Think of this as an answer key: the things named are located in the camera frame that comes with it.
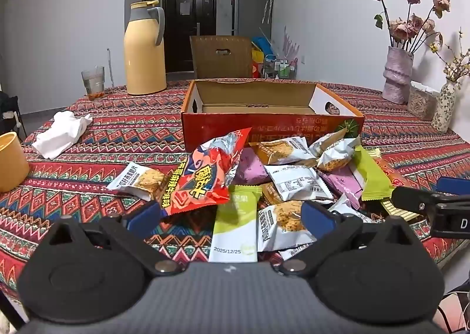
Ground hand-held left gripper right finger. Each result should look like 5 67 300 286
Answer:
276 201 423 278

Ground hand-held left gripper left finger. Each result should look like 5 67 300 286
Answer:
47 200 184 276

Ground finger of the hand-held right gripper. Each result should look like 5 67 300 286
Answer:
391 187 441 217
437 177 470 195

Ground white cracker packet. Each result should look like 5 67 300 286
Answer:
107 163 165 202

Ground pile of mixed snacks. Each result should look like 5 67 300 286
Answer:
228 132 421 261

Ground lime green packet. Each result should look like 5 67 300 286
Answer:
350 145 395 202

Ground large red snack bag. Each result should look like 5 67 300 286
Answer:
160 127 252 217

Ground green and white packet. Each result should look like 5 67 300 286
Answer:
209 184 263 264

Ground red cardboard box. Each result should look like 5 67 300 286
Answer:
181 79 365 153

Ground small floral vase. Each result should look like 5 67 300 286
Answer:
431 82 456 133

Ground clear jar of grain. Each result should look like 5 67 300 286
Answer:
407 81 440 121

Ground crumpled white cloth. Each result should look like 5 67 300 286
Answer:
31 111 93 159

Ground pink textured vase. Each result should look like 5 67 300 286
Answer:
382 46 415 105

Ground yellow blossom twigs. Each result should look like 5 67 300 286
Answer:
429 27 470 90

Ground yellow mug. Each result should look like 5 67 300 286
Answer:
0 132 30 193

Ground clear drinking glass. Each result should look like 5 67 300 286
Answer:
81 66 105 101

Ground white pole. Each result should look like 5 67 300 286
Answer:
106 48 115 87

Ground yellow thermos jug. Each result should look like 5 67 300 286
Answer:
124 0 167 95

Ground red and yellow carton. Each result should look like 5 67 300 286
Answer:
251 49 265 78

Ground dried pink roses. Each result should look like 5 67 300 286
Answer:
366 0 451 53

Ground black folding chair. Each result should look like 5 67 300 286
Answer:
0 92 26 140

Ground purple dried grass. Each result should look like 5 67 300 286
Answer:
282 26 300 63

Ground brown cardboard carton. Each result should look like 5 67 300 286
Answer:
190 35 253 79

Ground blue plastic item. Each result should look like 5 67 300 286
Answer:
253 37 274 59

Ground black door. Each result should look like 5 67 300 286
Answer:
162 0 218 74

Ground grey refrigerator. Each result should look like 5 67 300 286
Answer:
232 0 274 41

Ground wire rack trolley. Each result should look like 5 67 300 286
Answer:
263 56 297 80

